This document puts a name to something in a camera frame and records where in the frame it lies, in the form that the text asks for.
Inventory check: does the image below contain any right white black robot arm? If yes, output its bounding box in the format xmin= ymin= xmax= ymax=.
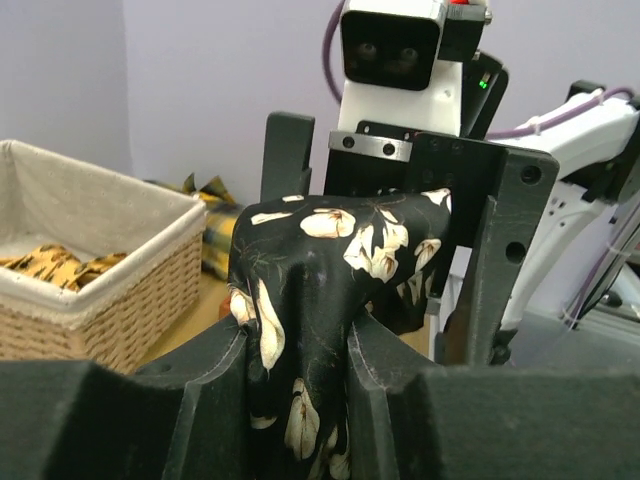
xmin=236 ymin=44 xmax=639 ymax=370

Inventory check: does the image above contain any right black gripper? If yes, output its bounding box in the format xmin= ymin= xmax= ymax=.
xmin=260 ymin=53 xmax=559 ymax=366

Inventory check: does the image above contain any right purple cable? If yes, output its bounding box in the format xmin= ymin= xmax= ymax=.
xmin=322 ymin=0 xmax=640 ymax=326

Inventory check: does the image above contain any black floral tie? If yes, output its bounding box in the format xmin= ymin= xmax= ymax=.
xmin=228 ymin=188 xmax=452 ymax=479

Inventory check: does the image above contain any orange patterned tie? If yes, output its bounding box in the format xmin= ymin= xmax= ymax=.
xmin=1 ymin=244 xmax=128 ymax=292

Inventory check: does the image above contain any wicker basket with liner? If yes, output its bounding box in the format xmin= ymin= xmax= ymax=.
xmin=1 ymin=140 xmax=206 ymax=373

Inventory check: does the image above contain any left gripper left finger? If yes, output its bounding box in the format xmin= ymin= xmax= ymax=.
xmin=1 ymin=317 xmax=250 ymax=479

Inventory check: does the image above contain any orange compartment tray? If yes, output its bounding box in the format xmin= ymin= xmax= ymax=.
xmin=218 ymin=296 xmax=231 ymax=320

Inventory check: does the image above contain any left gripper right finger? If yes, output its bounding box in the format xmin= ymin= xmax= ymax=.
xmin=348 ymin=314 xmax=639 ymax=479

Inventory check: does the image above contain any yellow plaid shirt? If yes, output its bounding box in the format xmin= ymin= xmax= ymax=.
xmin=148 ymin=173 xmax=244 ymax=281

